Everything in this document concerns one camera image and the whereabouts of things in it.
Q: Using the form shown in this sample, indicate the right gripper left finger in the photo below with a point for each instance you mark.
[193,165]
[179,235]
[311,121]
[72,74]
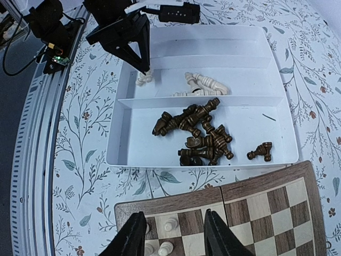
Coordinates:
[130,240]

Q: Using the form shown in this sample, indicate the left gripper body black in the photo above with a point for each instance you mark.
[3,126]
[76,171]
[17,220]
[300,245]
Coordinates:
[111,19]

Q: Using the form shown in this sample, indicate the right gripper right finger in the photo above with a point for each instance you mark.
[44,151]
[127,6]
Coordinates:
[219,239]

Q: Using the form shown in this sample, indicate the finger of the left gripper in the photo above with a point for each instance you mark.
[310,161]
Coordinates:
[122,49]
[139,32]

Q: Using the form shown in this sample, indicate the light chess bishop piece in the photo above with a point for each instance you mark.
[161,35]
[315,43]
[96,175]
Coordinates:
[165,248]

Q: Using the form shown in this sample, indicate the light chess pawn piece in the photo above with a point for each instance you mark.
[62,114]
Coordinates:
[170,224]

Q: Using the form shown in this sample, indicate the wooden chess board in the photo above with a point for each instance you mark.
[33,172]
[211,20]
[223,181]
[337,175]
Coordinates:
[278,213]

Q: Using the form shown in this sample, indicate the white plastic compartment tray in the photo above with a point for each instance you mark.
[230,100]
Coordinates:
[255,112]

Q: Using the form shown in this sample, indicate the light chess rook piece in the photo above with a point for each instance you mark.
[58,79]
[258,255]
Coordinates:
[148,250]

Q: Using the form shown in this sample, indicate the pile of light chess pieces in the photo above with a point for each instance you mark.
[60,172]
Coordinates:
[201,85]

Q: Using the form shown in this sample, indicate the floral patterned table mat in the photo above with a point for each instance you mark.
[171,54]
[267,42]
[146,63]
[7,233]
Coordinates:
[86,188]

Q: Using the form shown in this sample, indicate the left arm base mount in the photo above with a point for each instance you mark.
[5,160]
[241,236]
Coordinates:
[55,29]

